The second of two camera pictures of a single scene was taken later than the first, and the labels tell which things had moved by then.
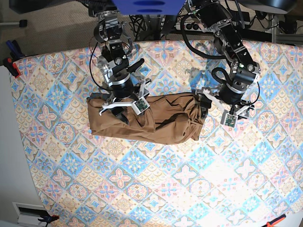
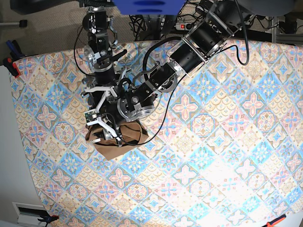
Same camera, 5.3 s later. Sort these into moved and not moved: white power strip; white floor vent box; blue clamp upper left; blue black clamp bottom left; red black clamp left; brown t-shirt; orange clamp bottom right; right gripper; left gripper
Moved: right gripper; brown t-shirt; left gripper
Not moved: white power strip; blue black clamp bottom left; white floor vent box; red black clamp left; blue clamp upper left; orange clamp bottom right
